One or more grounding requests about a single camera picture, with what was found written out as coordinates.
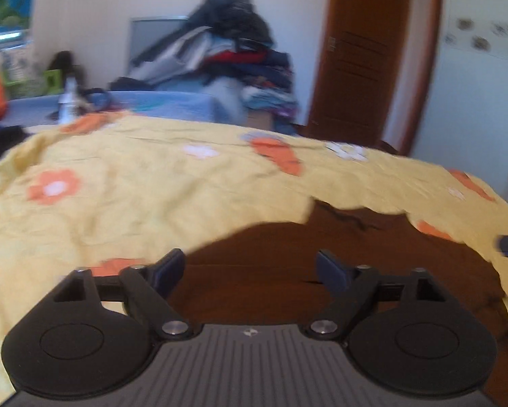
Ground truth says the flower wall sticker strip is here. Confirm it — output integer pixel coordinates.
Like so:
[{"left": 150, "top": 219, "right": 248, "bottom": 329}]
[{"left": 442, "top": 14, "right": 508, "bottom": 63}]

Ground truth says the pile of clothes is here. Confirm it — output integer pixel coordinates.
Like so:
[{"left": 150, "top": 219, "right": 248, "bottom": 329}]
[{"left": 109, "top": 0, "right": 302, "bottom": 137}]

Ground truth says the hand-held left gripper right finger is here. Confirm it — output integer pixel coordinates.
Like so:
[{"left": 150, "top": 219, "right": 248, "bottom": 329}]
[{"left": 306, "top": 249, "right": 450, "bottom": 342}]

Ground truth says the brown garment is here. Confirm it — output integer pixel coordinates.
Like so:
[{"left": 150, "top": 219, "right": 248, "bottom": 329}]
[{"left": 167, "top": 198, "right": 508, "bottom": 407}]

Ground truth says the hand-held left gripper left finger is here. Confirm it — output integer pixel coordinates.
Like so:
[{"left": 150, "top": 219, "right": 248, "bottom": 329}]
[{"left": 53, "top": 248, "right": 194, "bottom": 342}]

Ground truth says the clear plastic bottle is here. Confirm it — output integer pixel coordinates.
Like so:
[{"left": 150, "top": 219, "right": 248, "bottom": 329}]
[{"left": 57, "top": 75, "right": 80, "bottom": 124}]

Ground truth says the black bag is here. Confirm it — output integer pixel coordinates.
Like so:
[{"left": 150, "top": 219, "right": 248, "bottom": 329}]
[{"left": 46, "top": 50, "right": 86, "bottom": 82}]

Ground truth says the grey panel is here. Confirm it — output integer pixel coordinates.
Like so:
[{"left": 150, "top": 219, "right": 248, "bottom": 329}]
[{"left": 129, "top": 16, "right": 192, "bottom": 75}]

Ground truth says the blue covered table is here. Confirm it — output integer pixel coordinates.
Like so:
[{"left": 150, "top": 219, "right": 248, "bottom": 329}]
[{"left": 3, "top": 90, "right": 221, "bottom": 127}]

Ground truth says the yellow floral bed sheet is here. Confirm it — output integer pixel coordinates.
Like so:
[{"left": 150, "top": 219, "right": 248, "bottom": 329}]
[{"left": 0, "top": 110, "right": 508, "bottom": 407}]

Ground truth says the green stool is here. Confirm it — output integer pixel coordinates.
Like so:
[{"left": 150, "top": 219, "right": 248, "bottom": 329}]
[{"left": 42, "top": 69, "right": 65, "bottom": 95}]

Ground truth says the brown wooden door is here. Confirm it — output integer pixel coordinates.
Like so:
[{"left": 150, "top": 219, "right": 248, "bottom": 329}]
[{"left": 306, "top": 0, "right": 445, "bottom": 155}]

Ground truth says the cardboard box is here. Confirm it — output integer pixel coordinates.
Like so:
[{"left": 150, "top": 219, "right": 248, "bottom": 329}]
[{"left": 245, "top": 109, "right": 277, "bottom": 131}]

